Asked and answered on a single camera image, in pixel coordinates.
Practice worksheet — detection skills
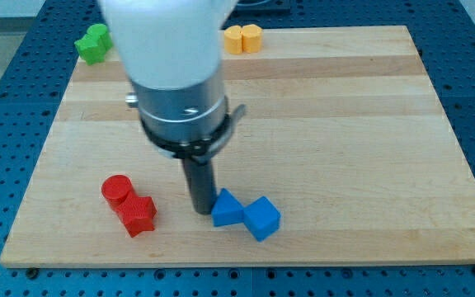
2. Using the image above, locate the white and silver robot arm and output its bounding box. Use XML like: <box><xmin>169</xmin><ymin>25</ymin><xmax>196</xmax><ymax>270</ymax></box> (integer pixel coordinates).
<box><xmin>99</xmin><ymin>0</ymin><xmax>244</xmax><ymax>163</ymax></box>

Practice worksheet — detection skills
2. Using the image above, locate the wooden board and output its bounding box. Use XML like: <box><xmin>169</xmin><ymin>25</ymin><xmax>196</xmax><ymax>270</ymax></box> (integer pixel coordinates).
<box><xmin>0</xmin><ymin>26</ymin><xmax>475</xmax><ymax>268</ymax></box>

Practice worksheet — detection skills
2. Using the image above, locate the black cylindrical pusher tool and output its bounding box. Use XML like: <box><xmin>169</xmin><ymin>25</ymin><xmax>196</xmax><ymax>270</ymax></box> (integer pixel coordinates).
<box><xmin>181</xmin><ymin>158</ymin><xmax>218</xmax><ymax>215</ymax></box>

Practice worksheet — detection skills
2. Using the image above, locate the blue triangle block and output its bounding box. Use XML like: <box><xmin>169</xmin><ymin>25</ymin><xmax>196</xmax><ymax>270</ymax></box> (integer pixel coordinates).
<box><xmin>211</xmin><ymin>188</ymin><xmax>244</xmax><ymax>227</ymax></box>

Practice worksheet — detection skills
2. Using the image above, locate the blue cube block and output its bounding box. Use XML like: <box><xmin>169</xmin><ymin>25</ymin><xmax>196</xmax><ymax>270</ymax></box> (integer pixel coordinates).
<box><xmin>243</xmin><ymin>196</ymin><xmax>281</xmax><ymax>242</ymax></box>

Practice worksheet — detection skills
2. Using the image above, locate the yellow half-round block left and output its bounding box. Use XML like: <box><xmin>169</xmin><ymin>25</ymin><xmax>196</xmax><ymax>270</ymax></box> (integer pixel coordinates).
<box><xmin>223</xmin><ymin>26</ymin><xmax>242</xmax><ymax>54</ymax></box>

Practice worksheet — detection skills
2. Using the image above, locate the yellow half-round block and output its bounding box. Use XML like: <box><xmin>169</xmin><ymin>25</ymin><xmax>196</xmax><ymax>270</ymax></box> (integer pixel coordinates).
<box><xmin>242</xmin><ymin>24</ymin><xmax>262</xmax><ymax>53</ymax></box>
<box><xmin>223</xmin><ymin>26</ymin><xmax>242</xmax><ymax>54</ymax></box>

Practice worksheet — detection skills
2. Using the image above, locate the yellow half-round block right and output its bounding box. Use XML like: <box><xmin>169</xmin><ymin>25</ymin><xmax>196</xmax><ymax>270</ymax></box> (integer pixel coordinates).
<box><xmin>242</xmin><ymin>24</ymin><xmax>262</xmax><ymax>53</ymax></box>

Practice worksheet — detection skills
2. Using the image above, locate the red star block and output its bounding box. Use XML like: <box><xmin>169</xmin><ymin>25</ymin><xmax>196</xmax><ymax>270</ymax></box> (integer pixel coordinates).
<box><xmin>115</xmin><ymin>191</ymin><xmax>157</xmax><ymax>238</ymax></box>

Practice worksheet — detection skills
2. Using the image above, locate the red cylinder block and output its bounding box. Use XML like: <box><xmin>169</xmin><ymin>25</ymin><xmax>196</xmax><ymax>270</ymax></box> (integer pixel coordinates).
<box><xmin>101</xmin><ymin>175</ymin><xmax>134</xmax><ymax>210</ymax></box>

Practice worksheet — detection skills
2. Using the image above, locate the green star block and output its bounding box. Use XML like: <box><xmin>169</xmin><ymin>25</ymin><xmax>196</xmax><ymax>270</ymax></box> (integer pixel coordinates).
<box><xmin>74</xmin><ymin>35</ymin><xmax>106</xmax><ymax>65</ymax></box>

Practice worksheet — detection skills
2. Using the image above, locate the green cylinder block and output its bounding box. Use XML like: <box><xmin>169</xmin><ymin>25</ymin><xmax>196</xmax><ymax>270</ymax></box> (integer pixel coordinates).
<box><xmin>87</xmin><ymin>23</ymin><xmax>113</xmax><ymax>52</ymax></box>

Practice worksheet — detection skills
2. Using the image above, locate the blue perforated table plate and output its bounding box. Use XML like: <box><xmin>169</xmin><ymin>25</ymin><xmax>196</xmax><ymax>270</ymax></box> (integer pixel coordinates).
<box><xmin>0</xmin><ymin>0</ymin><xmax>475</xmax><ymax>296</ymax></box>

